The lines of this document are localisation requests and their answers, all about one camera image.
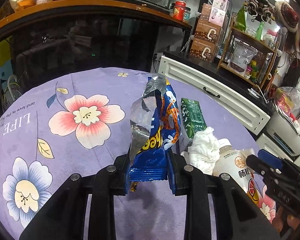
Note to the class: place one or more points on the white tissue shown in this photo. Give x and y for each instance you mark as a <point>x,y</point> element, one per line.
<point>205,150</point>

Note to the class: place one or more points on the small glass jar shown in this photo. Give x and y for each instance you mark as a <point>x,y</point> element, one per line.
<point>187,14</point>

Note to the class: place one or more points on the drink bottle with orange label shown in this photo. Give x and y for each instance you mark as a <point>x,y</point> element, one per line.
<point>235,165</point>

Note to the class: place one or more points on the red tin can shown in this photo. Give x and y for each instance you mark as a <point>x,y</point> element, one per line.
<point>178,11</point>

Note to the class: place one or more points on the white printer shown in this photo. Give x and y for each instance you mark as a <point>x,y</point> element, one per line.
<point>282,130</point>

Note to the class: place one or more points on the green drink carton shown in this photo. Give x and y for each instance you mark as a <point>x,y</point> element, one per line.
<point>192,120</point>

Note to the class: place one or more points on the pink leaflet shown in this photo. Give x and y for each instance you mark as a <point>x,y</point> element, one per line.
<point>220,2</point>

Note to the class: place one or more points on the dark pouch with white label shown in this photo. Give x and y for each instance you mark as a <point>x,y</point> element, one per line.
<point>240,56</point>

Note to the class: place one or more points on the wooden counter shelf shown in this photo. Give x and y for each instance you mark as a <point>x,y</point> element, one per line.
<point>65,11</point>

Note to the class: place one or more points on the badminton racket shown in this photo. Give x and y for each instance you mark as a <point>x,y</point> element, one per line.
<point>11,100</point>

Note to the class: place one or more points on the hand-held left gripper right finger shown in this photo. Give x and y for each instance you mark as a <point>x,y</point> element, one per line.
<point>177,180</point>

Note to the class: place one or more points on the brown printed box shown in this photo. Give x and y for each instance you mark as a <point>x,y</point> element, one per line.
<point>202,51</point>
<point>205,32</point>

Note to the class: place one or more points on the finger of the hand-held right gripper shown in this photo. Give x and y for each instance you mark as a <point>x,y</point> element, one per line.
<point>271,161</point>
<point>258,166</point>

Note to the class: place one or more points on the blue foil snack bag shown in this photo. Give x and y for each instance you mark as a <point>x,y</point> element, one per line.
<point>162,130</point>

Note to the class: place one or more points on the purple floral tablecloth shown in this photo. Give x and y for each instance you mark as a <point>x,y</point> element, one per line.
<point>90,155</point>

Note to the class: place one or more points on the black hanging wig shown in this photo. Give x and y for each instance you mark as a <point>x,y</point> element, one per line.
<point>292,73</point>

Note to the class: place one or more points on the brown box with leaflets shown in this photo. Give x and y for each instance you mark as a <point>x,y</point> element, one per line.
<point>207,15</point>

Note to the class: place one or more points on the green plastic bottle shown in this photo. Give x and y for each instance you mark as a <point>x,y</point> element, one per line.
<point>259,31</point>

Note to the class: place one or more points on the plastic bag with red contents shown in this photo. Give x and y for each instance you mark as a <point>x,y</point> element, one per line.
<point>287,100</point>

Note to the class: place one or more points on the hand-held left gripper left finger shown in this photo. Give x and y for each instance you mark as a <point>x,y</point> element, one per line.
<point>120,180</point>

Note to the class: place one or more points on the white vanity cabinet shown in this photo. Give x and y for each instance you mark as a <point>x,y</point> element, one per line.
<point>215,80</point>

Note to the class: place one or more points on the red embroidered round hat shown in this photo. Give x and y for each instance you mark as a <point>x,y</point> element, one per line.
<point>288,16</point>

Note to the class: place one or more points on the wooden rack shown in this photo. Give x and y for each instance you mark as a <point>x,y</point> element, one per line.
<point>240,31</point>

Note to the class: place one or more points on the ornate headdress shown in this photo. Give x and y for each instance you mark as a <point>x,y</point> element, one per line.
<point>260,6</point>

